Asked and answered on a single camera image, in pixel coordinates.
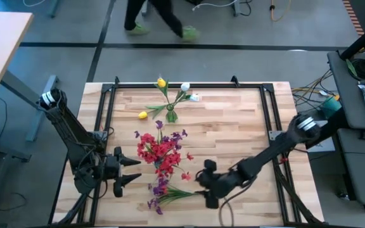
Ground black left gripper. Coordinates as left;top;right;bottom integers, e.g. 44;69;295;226
104;147;143;188

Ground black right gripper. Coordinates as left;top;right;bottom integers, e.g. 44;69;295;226
195;160;224;199

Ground purple artificial flower bunch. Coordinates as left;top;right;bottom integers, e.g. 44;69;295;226
134;119;189;153
146;177;202;215

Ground yellow artificial tulip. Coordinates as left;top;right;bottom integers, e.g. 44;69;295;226
138;103;170;120
153;75;172;110

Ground white artificial tulip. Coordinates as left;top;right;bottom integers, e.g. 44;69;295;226
171;93;200;108
169;81;191;108

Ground green glass vase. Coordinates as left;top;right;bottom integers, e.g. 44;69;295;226
165;103;179;124

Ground dark desk foot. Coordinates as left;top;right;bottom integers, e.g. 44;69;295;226
0;126;33;163

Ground white paper sheet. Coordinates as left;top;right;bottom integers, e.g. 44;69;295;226
309;120;335;153

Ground grey metal desk leg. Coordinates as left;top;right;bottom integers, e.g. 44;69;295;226
0;70;60;143

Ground black slanted table leg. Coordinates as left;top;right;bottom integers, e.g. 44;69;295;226
304;107;350;149

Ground teal cup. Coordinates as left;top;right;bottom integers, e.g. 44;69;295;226
319;96;342;120

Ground person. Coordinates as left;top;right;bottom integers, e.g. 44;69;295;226
124;0;201;44

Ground grey side table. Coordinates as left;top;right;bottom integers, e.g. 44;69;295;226
326;50;365;130

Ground green leaf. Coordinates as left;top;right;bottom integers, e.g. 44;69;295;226
345;58;359;79

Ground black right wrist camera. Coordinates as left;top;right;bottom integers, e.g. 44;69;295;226
205;196;220;210

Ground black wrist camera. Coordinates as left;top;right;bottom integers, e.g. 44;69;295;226
112;180;125;199
205;196;220;210

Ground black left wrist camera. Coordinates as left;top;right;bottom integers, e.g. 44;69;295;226
112;180;125;199

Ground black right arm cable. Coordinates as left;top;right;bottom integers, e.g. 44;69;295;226
217;180;256;227

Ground black metal table frame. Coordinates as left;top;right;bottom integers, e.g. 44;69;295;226
48;75;324;227

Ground yellow cable bundle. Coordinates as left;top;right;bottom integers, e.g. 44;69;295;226
291;68;340;107

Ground white floor cable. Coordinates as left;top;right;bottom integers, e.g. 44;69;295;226
22;0;47;8
191;0;239;12

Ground yellow floor cable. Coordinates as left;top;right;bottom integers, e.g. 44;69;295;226
269;0;293;23

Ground coiled black cable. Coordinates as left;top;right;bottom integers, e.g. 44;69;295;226
350;58;365;80

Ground black diagonal post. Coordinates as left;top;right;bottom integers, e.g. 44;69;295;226
339;15;365;61

